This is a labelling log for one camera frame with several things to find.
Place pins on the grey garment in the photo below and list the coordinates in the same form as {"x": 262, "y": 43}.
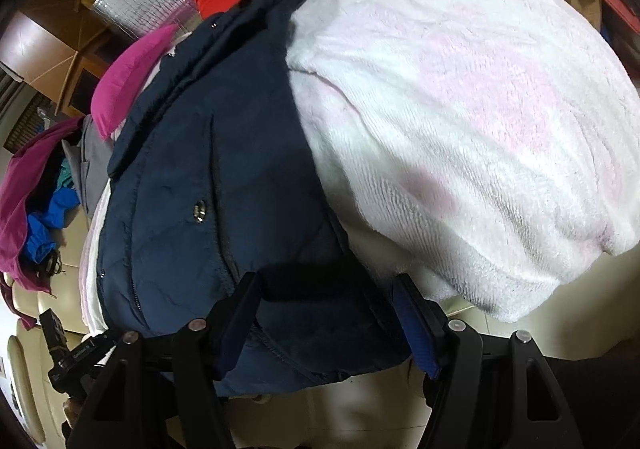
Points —
{"x": 88, "y": 154}

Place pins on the magenta velvet garment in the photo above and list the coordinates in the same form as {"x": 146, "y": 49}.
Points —
{"x": 32, "y": 175}

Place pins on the white pink bed blanket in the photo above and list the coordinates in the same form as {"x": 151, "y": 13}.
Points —
{"x": 488, "y": 148}

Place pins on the magenta pillow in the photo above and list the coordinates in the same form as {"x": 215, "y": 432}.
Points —
{"x": 123, "y": 80}

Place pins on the blue garment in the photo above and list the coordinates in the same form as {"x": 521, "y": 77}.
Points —
{"x": 39, "y": 242}

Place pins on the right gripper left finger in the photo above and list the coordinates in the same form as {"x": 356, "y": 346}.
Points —
{"x": 145, "y": 381}

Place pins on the navy blue puffer jacket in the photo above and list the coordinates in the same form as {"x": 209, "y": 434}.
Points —
{"x": 212, "y": 178}

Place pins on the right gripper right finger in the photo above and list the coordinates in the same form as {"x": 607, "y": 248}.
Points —
{"x": 483, "y": 391}

